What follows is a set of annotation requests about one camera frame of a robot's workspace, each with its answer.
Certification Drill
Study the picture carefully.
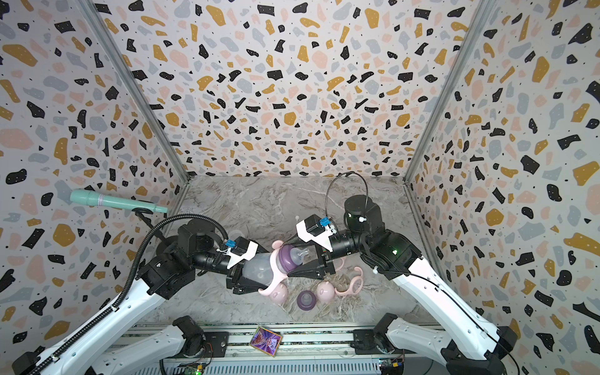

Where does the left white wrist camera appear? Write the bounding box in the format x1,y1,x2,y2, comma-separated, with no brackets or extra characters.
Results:
225,237,259,270

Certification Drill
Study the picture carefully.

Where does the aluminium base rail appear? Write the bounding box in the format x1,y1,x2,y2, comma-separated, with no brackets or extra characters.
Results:
140,322,470,375

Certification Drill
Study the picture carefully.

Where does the right corner aluminium post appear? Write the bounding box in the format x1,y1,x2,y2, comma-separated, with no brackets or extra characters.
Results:
403,0,498,185

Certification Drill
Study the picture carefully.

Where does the black corrugated cable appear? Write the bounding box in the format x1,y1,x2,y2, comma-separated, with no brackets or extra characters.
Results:
27,213,230,375

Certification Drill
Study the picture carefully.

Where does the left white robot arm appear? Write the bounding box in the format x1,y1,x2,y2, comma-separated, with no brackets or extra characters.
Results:
12,213,266,374

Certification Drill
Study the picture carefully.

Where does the pink bottle cap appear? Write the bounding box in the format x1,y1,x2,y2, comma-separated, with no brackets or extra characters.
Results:
315,281,336,304
270,284,288,305

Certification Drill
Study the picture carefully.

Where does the right thin black cable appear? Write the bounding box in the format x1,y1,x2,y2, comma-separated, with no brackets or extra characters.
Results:
324,171,370,219

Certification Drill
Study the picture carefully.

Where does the clear silicone nipple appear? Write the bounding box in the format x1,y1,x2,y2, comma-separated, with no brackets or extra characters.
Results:
302,278,314,288

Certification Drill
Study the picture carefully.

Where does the black microphone stand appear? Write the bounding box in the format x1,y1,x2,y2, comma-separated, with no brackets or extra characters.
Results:
133,208,182,256

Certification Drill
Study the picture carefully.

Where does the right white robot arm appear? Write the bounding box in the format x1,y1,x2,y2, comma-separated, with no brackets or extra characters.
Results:
287,195,517,374

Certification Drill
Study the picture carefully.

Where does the corner aluminium post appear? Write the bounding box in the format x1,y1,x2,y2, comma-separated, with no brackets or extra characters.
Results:
74,1,190,184
403,0,498,185

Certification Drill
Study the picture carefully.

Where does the colourful holographic card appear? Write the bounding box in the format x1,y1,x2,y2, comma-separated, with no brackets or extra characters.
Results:
249,327,283,357

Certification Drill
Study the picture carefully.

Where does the pink bottle handle ring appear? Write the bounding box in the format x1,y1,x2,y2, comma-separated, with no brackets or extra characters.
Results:
257,240,291,297

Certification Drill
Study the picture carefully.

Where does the left corner aluminium post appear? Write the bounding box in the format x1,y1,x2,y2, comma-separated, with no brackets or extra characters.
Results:
74,1,190,184

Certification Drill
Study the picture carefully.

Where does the purple bottle collar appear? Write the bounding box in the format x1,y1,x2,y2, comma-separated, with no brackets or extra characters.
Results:
277,245,309,273
296,290,317,312

